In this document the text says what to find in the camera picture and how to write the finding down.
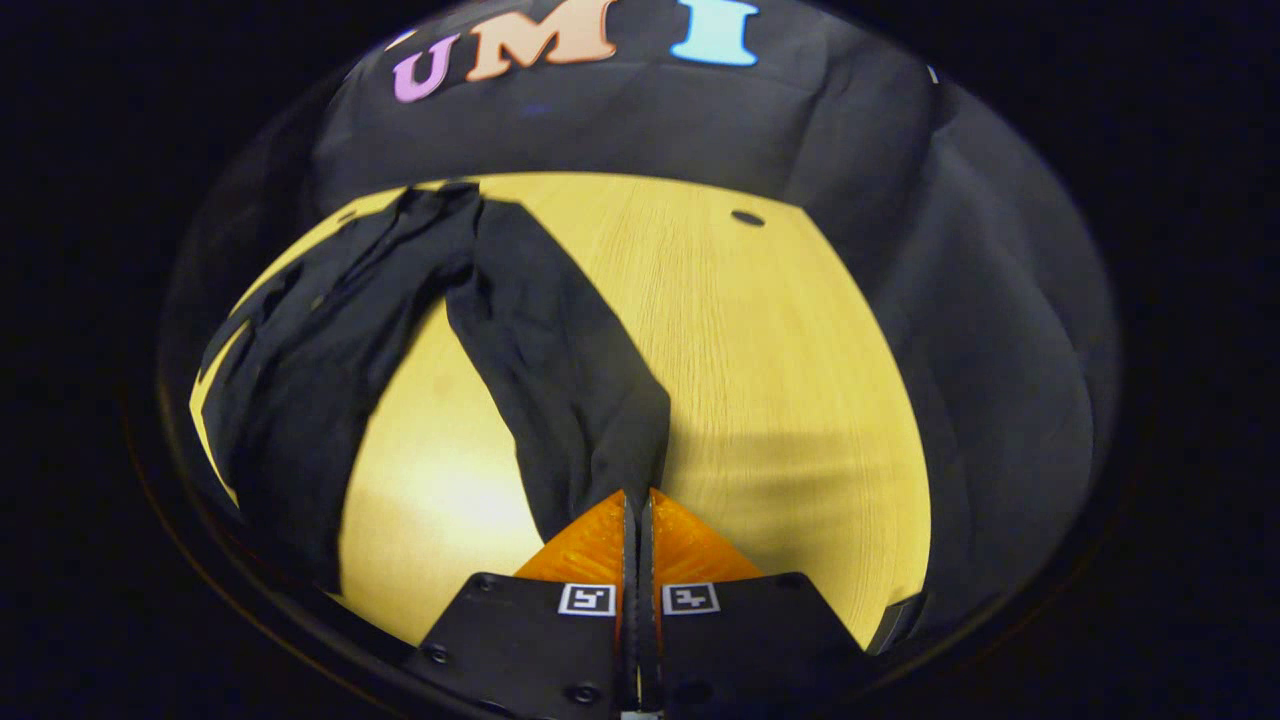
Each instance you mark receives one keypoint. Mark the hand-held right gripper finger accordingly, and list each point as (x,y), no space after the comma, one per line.
(647,560)
(631,560)

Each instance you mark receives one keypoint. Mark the black button cardigan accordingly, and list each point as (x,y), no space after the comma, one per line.
(560,380)

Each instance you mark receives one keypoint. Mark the black table edge bracket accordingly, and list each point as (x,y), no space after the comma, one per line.
(897,622)

